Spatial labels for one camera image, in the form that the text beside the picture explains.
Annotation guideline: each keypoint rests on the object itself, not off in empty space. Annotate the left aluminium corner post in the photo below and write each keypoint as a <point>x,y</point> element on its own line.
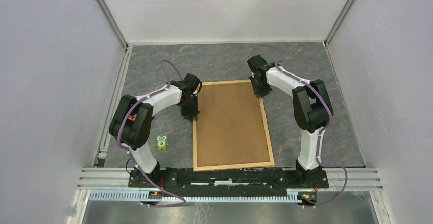
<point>112,23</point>

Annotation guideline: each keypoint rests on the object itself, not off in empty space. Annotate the green owl number toy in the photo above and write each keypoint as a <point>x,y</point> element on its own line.
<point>162,142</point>

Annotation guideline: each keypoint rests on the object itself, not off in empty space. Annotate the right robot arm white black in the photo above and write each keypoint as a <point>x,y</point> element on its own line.
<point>312,109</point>

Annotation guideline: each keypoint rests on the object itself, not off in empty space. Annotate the aluminium corner post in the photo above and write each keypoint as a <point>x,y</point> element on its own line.
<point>338,22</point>
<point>112,23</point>

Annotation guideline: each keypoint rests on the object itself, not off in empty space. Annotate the toothed aluminium rail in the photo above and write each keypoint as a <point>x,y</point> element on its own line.
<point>148,196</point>

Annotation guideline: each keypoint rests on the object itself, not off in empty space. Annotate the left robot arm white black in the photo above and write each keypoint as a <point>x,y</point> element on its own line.
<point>133,135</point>

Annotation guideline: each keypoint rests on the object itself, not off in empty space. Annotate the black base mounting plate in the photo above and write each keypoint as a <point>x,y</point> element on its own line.
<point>247,182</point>

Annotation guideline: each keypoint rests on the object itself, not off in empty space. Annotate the wooden picture frame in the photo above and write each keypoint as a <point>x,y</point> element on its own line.
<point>233,165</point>

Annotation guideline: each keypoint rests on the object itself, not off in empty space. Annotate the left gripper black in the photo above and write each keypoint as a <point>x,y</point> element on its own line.
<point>192,113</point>

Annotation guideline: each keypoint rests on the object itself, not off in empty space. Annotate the right aluminium corner post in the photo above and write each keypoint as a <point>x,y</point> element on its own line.
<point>338,22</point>

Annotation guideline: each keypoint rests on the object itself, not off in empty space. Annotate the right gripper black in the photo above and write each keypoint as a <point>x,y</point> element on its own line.
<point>258,93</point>

